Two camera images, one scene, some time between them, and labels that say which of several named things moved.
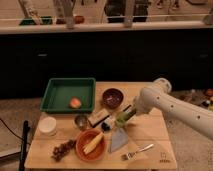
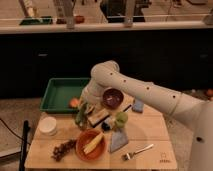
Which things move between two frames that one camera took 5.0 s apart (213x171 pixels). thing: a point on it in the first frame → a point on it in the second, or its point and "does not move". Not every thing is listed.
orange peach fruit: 75,103 does not move
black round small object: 105,126 does not move
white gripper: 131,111 → 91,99
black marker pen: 100,121 does not move
